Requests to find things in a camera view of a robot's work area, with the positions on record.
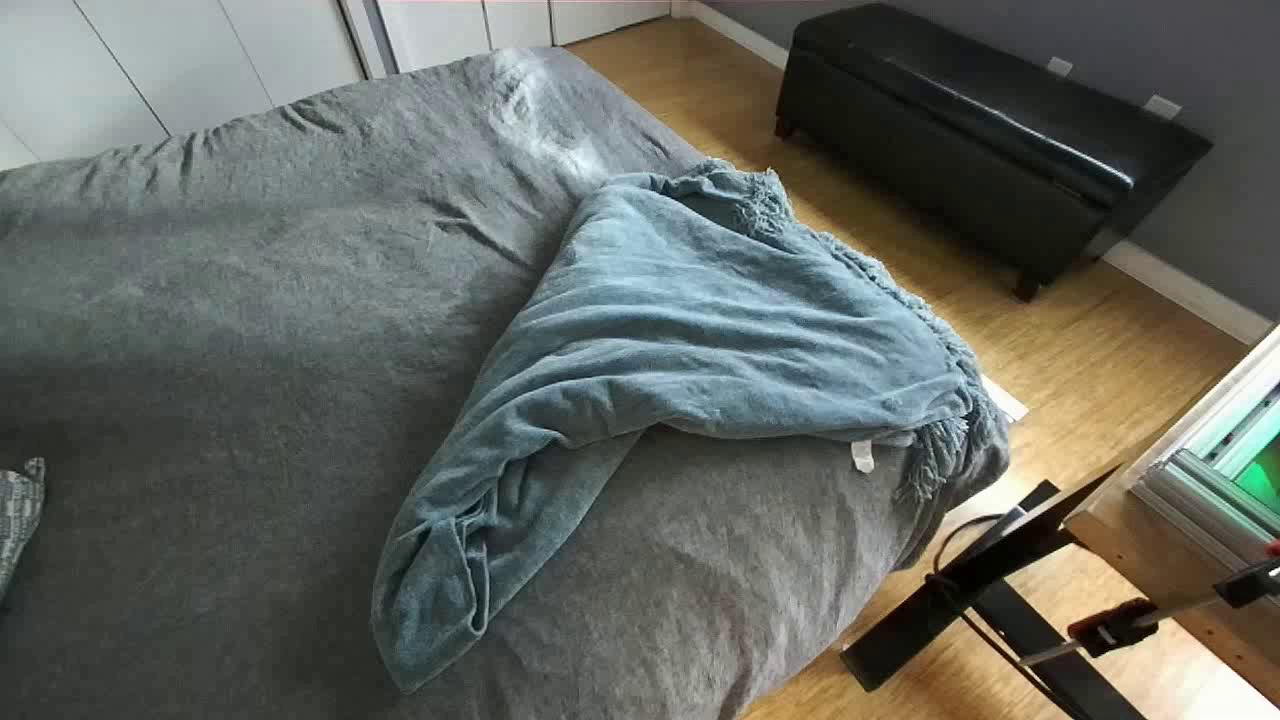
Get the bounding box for blue fringed blanket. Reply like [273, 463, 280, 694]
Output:
[369, 159, 1016, 695]

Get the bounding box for black metal stand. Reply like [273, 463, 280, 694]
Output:
[836, 458, 1150, 720]

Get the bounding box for black leather bench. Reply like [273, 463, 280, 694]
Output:
[773, 0, 1214, 303]

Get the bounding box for grey bed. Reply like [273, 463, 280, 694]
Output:
[0, 43, 1016, 720]

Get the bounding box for black clamp with red grip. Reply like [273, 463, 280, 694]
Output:
[1062, 554, 1280, 659]

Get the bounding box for white baseboard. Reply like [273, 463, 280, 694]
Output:
[683, 0, 1274, 352]

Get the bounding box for wooden table board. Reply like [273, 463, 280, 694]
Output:
[1062, 316, 1280, 714]

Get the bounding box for white wardrobe doors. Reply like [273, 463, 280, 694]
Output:
[0, 0, 675, 177]

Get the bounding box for grey checked pillow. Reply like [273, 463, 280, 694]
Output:
[0, 454, 49, 603]

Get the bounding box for white bed frame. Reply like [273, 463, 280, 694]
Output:
[974, 374, 1033, 427]

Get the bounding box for aluminium profile frame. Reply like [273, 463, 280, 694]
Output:
[1122, 384, 1280, 565]

